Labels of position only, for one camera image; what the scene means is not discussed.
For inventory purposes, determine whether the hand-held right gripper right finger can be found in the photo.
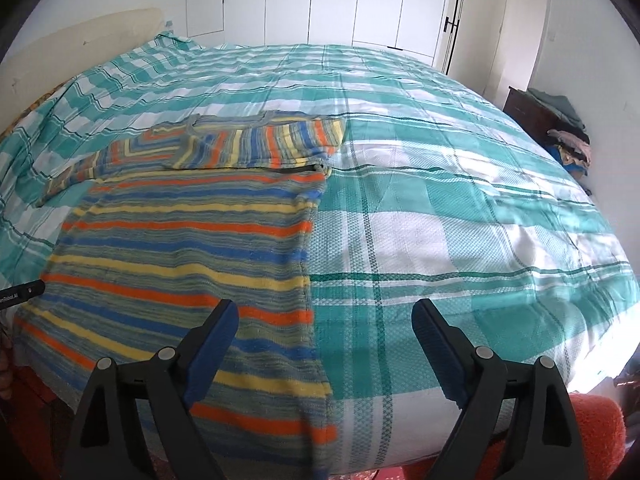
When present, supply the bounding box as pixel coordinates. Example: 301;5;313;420
411;298;588;480

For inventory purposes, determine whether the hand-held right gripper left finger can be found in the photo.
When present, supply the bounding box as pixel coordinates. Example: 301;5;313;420
62;299;240;480

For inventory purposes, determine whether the striped knit t-shirt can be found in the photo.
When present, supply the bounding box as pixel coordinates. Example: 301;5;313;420
14;110;348;478

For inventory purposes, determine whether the pile of folded clothes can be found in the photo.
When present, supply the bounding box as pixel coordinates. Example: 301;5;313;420
527;87;593;178

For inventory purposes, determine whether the orange fleece cloth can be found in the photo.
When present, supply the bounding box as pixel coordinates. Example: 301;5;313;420
490;392;628;480

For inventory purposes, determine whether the teal white plaid blanket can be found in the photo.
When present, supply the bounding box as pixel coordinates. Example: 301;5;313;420
0;32;640;473

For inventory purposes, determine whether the cream headboard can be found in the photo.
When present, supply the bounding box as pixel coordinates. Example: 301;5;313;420
0;6;166;136

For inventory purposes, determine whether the dark wooden nightstand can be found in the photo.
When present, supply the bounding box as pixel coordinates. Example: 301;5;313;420
502;86;561;161

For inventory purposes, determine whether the white wardrobe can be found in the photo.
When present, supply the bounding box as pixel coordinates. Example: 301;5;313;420
185;0;468;76

